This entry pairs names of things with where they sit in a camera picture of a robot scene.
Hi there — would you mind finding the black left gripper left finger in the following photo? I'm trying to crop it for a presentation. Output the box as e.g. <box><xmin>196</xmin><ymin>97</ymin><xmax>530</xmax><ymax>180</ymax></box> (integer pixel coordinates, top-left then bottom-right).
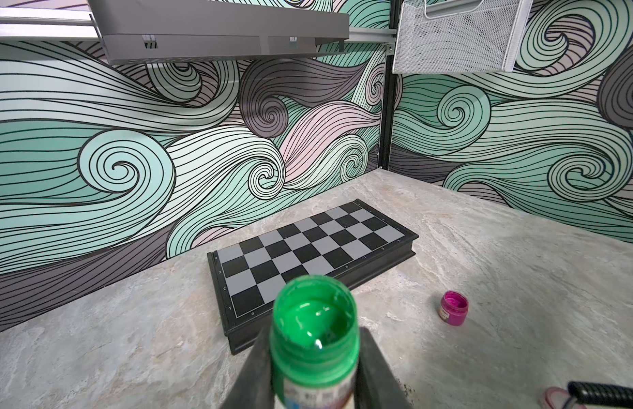
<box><xmin>221</xmin><ymin>329</ymin><xmax>275</xmax><ymax>409</ymax></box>

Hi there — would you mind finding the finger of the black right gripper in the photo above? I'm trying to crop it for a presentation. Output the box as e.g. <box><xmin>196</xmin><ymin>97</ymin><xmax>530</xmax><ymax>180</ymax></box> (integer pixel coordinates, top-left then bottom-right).
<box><xmin>567</xmin><ymin>381</ymin><xmax>633</xmax><ymax>408</ymax></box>

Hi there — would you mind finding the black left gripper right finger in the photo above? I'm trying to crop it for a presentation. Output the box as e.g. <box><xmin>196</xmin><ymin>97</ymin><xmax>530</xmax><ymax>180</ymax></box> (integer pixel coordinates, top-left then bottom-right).
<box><xmin>355</xmin><ymin>327</ymin><xmax>411</xmax><ymax>409</ymax></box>

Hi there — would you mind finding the green paint jar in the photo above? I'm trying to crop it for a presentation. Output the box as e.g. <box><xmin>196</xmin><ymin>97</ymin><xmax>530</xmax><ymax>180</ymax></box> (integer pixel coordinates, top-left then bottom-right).
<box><xmin>270</xmin><ymin>275</ymin><xmax>361</xmax><ymax>408</ymax></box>

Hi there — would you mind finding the pink jar lid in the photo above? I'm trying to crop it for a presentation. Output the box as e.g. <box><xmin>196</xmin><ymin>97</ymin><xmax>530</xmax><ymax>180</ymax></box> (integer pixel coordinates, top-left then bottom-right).
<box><xmin>540</xmin><ymin>387</ymin><xmax>587</xmax><ymax>409</ymax></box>

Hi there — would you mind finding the purple paint jar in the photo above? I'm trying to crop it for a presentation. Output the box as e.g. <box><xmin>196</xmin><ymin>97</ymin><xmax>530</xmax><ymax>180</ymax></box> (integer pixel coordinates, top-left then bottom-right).
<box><xmin>438</xmin><ymin>291</ymin><xmax>469</xmax><ymax>327</ymax></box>

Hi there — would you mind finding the black white chessboard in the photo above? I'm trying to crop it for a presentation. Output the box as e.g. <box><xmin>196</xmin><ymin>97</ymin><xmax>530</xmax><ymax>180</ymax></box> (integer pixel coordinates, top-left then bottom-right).
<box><xmin>207</xmin><ymin>199</ymin><xmax>418</xmax><ymax>355</ymax></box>

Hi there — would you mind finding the clear plastic wall bin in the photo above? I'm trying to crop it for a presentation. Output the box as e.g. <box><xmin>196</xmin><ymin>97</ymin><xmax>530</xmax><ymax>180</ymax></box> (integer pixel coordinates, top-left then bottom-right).
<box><xmin>392</xmin><ymin>0</ymin><xmax>532</xmax><ymax>75</ymax></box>

